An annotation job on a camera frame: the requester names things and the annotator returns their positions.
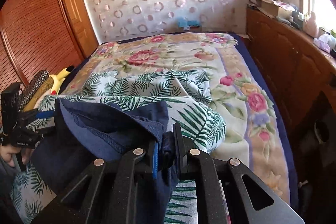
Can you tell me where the navy blue printed t-shirt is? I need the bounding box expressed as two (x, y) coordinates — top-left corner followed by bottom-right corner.
(32, 98), (180, 223)

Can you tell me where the person's left hand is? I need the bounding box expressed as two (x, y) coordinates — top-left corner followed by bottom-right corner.
(0, 144), (33, 167)

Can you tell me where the dark circle-patterned pillow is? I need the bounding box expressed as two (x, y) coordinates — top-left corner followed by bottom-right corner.
(19, 70), (49, 110)

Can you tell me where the yellow plush toy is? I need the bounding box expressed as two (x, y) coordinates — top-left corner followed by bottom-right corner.
(50, 65), (75, 95)

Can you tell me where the floral blanket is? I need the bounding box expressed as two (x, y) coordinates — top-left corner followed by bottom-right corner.
(60, 33), (298, 208)

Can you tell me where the green leaf-print sheet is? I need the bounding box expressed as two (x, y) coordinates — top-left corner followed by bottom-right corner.
(10, 69), (226, 223)

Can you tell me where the wooden louvered wardrobe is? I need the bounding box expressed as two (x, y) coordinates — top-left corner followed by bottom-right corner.
(1, 0), (84, 89)

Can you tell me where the wooden door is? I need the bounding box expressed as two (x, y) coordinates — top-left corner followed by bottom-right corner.
(64, 0), (98, 58)

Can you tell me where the blue tissue box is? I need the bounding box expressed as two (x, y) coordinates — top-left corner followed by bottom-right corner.
(177, 17), (202, 32)

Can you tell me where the wooden sideboard cabinet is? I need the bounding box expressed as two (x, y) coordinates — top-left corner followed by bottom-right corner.
(246, 7), (335, 132)

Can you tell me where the white plastic bag on cabinet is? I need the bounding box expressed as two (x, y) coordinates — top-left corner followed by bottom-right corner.
(313, 34), (336, 53)

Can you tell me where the cardboard box on cabinet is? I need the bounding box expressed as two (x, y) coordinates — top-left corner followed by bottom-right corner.
(260, 1), (292, 19)

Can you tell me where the pink bottle on cabinet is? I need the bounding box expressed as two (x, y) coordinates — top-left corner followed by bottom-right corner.
(303, 11), (318, 38)

